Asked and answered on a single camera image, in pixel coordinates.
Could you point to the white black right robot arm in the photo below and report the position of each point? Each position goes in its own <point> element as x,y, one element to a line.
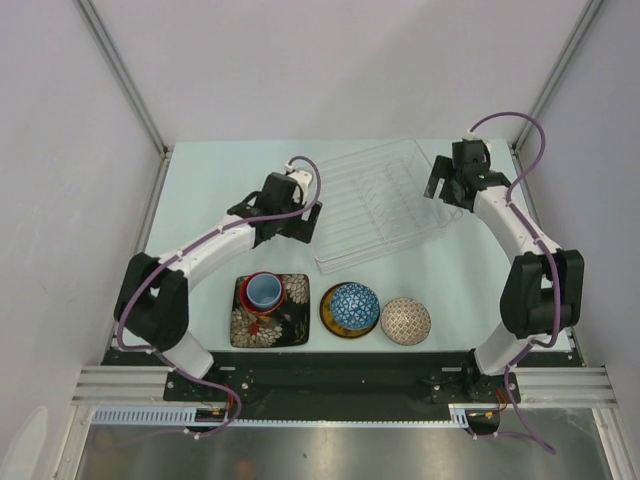
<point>543,291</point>

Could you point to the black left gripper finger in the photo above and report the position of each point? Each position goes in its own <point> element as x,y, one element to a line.
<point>306,226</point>
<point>247,208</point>

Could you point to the aluminium frame post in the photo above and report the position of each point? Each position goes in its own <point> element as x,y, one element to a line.
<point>110,53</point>
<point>568,53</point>

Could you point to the blue triangle pattern bowl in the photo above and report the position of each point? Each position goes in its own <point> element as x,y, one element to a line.
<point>355,306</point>

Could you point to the right aluminium frame post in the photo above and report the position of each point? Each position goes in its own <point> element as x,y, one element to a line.
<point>568,53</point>

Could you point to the red black lacquer cup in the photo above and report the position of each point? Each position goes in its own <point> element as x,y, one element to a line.
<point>248,305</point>

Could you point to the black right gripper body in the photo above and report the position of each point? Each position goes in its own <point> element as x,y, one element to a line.
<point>449,194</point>

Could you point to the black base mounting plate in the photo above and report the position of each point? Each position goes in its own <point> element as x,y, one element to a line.
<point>252,374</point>

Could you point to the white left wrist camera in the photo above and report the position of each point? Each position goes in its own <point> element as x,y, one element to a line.
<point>303,177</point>

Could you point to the brown lattice pattern bowl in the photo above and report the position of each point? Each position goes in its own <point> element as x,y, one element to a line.
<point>405,321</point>

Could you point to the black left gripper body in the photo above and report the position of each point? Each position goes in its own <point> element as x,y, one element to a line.
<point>289,227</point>

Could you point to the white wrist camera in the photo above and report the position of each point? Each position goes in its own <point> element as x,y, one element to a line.
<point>470,135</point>
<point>303,177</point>

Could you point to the light blue plastic cup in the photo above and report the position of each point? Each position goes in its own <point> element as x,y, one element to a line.
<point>264,291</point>

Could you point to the black floral square plate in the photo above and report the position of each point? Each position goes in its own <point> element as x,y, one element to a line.
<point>286,326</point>

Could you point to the left aluminium frame post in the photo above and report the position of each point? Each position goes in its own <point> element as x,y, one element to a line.
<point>110,53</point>

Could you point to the yellow round saucer plate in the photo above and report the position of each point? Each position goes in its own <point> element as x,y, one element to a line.
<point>331,325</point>

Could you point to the white slotted cable duct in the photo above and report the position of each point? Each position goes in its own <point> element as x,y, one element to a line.
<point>193,417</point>

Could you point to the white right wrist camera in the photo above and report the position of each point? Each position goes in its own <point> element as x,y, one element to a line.
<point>470,135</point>

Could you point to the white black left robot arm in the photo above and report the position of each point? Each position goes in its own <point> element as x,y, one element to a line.
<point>153,302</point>

